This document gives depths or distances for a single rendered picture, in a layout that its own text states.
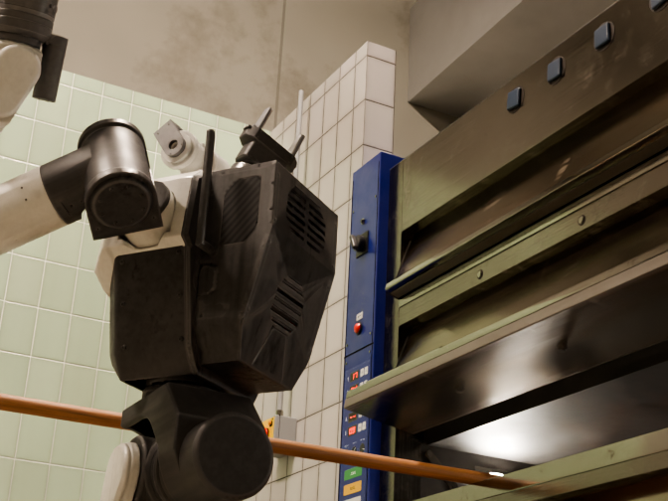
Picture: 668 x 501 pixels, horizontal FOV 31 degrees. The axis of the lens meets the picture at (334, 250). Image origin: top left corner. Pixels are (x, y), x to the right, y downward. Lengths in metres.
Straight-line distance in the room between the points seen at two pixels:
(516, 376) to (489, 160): 0.57
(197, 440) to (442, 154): 1.64
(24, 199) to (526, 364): 1.17
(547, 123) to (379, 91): 0.99
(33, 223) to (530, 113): 1.38
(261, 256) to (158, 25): 4.32
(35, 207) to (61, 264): 2.02
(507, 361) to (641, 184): 0.44
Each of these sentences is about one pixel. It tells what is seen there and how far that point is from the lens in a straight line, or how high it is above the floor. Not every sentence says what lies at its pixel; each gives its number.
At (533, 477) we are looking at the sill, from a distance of 2.44.
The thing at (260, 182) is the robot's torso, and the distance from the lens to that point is 1.69.
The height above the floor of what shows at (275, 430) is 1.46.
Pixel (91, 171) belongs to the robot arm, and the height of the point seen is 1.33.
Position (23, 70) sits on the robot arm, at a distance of 1.74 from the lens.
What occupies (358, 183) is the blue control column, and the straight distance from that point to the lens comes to 3.33.
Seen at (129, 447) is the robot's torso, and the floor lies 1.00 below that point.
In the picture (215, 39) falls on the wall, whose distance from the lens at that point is 5.98.
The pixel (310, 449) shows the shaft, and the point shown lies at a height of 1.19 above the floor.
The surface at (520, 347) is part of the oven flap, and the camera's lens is 2.37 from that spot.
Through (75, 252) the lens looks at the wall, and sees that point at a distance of 3.70.
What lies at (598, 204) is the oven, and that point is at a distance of 2.44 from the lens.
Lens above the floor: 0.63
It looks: 23 degrees up
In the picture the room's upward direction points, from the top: 3 degrees clockwise
